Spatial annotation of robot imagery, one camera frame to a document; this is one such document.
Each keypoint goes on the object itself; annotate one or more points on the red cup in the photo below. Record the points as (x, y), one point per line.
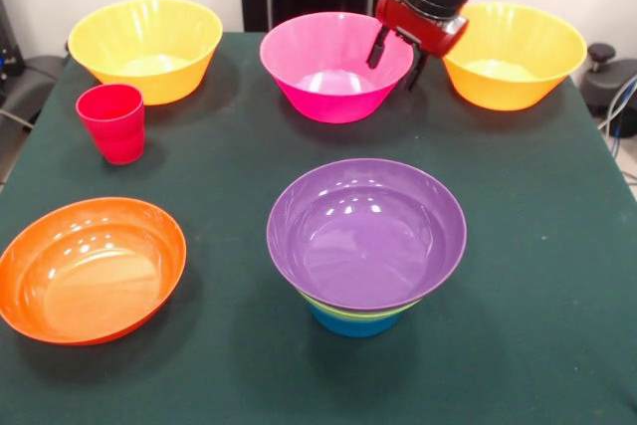
(117, 136)

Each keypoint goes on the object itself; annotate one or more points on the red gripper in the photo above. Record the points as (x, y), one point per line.
(423, 32)

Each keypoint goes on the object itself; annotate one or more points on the pink large bowl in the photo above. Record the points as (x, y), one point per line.
(333, 101)

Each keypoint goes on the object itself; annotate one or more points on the yellow-orange large bowl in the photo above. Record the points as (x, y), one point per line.
(512, 86)
(149, 81)

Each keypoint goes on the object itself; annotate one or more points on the blue bowl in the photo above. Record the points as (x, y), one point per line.
(353, 326)

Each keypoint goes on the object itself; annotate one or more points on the dark green tablecloth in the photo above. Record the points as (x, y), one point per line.
(224, 385)

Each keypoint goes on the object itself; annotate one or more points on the large green bowl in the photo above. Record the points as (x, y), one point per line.
(323, 308)

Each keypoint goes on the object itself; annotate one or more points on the black computer equipment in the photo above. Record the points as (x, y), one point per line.
(10, 47)

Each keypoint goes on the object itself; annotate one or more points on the purple bowl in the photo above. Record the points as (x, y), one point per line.
(358, 241)

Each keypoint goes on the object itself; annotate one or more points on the orange shallow bowl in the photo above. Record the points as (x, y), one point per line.
(89, 276)

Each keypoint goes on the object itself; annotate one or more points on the grey office chair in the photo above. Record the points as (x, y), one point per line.
(35, 86)

